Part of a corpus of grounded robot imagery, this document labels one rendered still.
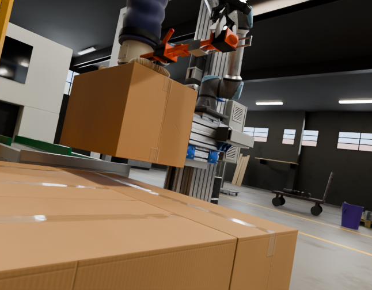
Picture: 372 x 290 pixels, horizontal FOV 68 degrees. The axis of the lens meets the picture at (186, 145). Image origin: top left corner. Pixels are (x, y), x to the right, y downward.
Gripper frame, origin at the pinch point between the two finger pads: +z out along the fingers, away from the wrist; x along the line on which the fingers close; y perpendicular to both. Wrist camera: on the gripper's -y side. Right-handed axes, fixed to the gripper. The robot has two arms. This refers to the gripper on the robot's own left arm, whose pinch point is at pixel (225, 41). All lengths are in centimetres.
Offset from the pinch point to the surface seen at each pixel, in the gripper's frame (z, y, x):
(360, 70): -241, 115, -646
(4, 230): 66, -19, 67
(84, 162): 62, 93, 1
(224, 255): 69, -33, 25
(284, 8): -241, 167, -335
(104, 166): 63, 93, -13
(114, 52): -115, 379, -154
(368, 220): 106, 60, -685
